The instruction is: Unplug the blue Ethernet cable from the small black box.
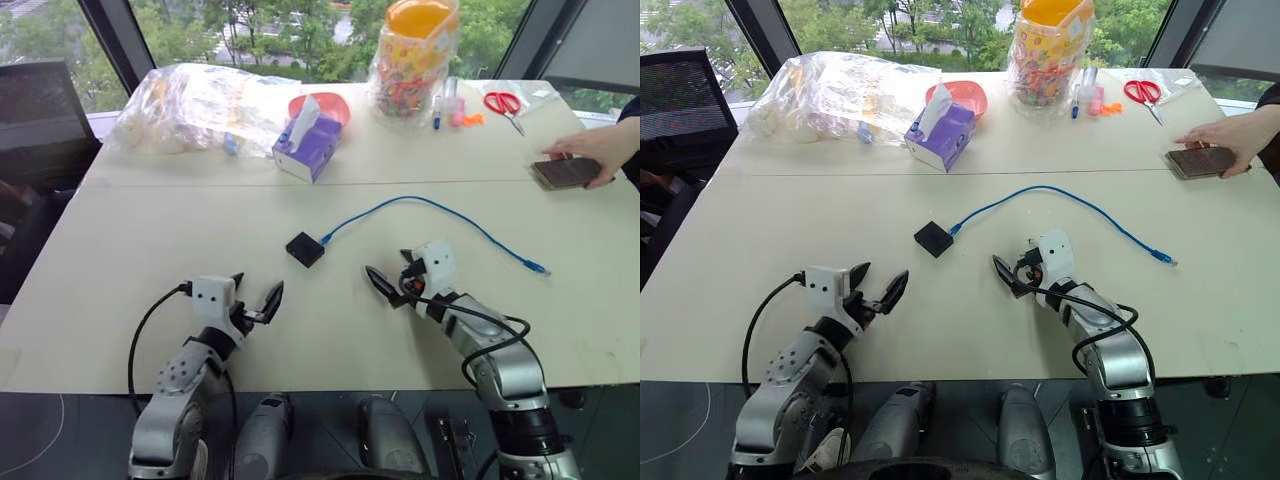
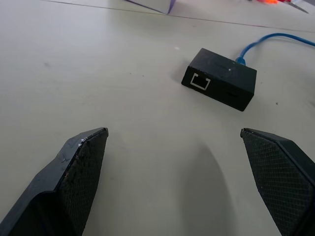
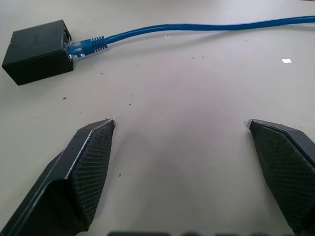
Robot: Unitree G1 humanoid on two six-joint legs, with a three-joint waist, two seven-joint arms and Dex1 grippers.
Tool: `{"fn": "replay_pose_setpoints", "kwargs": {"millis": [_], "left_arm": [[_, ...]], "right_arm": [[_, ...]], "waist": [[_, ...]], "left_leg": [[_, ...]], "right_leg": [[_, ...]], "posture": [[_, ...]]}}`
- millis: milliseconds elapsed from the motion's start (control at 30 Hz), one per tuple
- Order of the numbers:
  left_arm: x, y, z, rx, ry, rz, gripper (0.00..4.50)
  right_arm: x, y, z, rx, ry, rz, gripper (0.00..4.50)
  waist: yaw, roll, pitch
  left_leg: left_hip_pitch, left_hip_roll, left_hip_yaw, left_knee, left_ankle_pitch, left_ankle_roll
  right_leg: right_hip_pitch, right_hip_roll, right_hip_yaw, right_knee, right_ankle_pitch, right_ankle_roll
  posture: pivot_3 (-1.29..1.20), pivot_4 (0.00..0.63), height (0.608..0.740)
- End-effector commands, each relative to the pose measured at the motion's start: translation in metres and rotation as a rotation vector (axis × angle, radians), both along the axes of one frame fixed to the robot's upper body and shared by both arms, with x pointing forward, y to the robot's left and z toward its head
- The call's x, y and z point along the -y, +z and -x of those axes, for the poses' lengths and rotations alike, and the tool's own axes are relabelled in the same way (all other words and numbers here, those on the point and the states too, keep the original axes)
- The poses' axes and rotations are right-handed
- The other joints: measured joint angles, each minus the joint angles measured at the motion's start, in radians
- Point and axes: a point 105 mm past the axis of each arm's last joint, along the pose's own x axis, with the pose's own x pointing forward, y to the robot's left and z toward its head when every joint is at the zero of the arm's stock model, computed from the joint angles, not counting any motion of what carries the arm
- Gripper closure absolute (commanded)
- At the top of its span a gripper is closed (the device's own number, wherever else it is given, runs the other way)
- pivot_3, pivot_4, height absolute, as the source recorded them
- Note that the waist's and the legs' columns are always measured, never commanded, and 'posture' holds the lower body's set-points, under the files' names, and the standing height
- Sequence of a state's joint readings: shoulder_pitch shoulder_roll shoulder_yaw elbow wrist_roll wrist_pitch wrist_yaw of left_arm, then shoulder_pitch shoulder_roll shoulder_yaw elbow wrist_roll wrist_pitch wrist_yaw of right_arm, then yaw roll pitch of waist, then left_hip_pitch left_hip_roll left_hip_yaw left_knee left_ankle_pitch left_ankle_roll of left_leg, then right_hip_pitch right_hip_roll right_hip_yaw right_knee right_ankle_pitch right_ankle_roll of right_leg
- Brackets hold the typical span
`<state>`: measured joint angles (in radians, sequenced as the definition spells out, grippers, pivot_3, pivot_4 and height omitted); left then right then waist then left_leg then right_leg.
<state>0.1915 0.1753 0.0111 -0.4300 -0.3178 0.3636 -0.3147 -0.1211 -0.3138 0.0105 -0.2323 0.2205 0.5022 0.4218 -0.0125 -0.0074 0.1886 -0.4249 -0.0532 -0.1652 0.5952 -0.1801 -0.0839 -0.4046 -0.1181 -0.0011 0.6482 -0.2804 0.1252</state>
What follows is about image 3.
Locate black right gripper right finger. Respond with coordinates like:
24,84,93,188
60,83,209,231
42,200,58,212
247,118,315,236

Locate black network box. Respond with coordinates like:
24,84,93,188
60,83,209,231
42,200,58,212
1,19,74,86

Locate blue Ethernet cable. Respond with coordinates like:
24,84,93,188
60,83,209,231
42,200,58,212
64,15,315,59

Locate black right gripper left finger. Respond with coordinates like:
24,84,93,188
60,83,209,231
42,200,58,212
0,118,117,236

